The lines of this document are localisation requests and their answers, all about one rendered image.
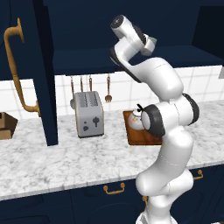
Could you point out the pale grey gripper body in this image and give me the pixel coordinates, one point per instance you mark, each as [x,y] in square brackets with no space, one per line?
[150,45]

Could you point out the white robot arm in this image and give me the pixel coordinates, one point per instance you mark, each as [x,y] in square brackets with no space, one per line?
[172,87]

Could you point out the white floral kettle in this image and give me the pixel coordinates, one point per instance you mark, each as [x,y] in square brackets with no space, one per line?
[135,119]

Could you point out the wooden tray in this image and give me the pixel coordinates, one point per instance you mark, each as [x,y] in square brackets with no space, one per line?
[138,137]

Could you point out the hanging copper utensil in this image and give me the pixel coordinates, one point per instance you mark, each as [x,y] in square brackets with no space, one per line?
[72,86]
[90,84]
[81,84]

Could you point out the grey two-slot toaster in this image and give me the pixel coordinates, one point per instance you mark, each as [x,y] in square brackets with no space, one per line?
[87,116]

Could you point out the navy drawer front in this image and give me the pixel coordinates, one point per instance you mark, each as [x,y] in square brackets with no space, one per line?
[35,210]
[207,198]
[96,204]

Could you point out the brown cardboard box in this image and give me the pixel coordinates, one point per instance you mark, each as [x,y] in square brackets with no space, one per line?
[5,125]

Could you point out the navy wall cabinet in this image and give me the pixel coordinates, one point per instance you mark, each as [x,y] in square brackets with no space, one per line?
[87,35]

